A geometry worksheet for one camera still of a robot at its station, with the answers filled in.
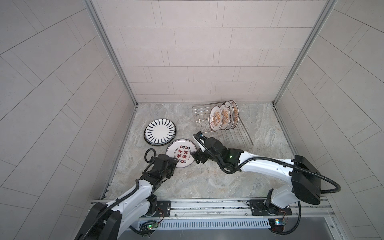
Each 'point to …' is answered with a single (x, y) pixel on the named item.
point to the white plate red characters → (180, 149)
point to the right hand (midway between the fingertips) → (194, 150)
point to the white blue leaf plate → (159, 132)
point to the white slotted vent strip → (221, 223)
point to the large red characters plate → (231, 109)
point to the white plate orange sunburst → (216, 118)
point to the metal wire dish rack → (237, 138)
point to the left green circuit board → (152, 225)
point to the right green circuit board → (277, 224)
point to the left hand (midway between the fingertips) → (181, 158)
